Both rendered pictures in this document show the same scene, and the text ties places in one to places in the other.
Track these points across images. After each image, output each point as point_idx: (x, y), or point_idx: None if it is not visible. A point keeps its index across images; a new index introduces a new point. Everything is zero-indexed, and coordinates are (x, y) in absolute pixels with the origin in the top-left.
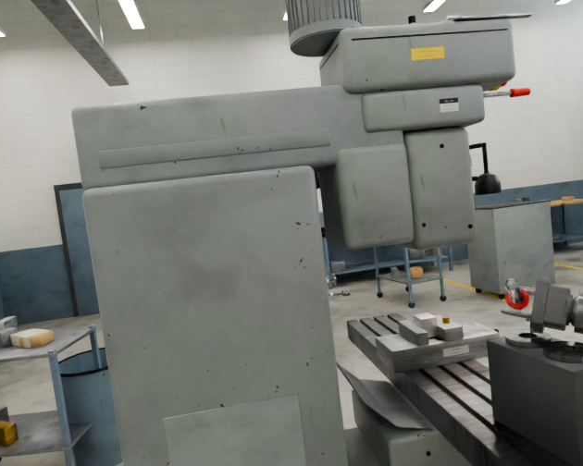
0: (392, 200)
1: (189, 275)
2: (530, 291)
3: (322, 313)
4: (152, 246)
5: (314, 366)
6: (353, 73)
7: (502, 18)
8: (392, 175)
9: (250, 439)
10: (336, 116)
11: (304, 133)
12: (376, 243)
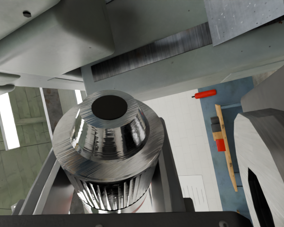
0: (47, 55)
1: (158, 95)
2: (66, 211)
3: (174, 84)
4: (149, 98)
5: (213, 75)
6: (3, 93)
7: None
8: (26, 63)
9: (250, 72)
10: (34, 82)
11: (62, 82)
12: (98, 45)
